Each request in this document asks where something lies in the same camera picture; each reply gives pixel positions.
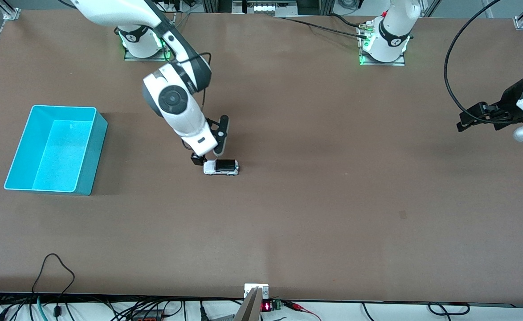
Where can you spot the grey aluminium mount bar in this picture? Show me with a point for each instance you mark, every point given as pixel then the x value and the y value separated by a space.
pixel 249 310

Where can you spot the black box orange buttons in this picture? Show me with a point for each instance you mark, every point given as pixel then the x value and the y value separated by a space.
pixel 148 317

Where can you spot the red clip lead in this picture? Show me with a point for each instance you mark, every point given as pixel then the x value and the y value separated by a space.
pixel 298 307

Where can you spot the red digit display module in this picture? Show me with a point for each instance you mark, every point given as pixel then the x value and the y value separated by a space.
pixel 266 306

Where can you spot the lit metal control device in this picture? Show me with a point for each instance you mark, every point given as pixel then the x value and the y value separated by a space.
pixel 266 8

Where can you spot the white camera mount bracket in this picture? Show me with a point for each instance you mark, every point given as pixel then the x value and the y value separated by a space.
pixel 250 287

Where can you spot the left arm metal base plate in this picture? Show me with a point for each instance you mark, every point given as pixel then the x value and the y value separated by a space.
pixel 368 61

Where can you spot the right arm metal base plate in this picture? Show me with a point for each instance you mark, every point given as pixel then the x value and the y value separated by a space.
pixel 169 44

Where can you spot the green terminal block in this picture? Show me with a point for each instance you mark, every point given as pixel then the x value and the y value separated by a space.
pixel 276 305

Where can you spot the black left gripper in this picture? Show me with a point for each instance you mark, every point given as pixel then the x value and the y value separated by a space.
pixel 509 103

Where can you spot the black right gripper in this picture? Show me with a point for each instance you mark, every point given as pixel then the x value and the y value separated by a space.
pixel 196 159

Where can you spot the turquoise plastic bin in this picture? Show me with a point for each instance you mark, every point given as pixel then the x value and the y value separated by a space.
pixel 56 151

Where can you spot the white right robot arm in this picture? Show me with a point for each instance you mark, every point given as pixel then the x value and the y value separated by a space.
pixel 172 100

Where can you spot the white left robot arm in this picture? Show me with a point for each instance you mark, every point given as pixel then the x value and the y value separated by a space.
pixel 393 26

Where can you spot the white jeep toy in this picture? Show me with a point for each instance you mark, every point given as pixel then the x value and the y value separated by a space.
pixel 210 167

